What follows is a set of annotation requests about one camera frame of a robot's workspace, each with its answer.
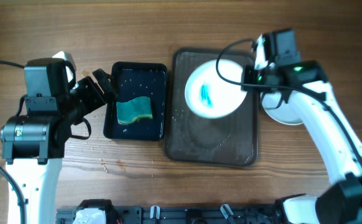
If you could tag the black water tray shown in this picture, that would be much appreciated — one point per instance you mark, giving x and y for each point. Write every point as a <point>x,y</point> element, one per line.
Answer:
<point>134,80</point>

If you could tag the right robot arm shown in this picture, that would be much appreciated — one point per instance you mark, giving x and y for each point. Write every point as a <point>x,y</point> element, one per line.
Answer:
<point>294,91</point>

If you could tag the white plate top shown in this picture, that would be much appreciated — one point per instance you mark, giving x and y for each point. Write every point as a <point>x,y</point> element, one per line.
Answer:
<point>209,92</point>

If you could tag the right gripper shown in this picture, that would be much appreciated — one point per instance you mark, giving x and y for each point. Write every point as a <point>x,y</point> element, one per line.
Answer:
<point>248,74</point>

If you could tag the brown serving tray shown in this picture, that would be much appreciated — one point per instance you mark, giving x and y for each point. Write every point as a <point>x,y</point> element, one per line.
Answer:
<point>231,141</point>

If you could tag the white plate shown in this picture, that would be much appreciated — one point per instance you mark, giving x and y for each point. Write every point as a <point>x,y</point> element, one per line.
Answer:
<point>209,92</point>
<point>278,109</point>

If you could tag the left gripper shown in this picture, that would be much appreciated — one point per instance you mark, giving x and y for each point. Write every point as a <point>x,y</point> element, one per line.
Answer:
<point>97,99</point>

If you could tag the green yellow sponge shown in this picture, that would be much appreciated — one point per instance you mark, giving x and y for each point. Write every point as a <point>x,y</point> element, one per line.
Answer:
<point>131,111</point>

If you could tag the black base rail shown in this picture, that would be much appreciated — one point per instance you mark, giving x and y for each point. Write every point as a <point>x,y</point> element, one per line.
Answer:
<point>103,211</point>

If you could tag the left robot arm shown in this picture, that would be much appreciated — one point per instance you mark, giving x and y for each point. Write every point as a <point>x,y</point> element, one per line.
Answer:
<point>33,144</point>

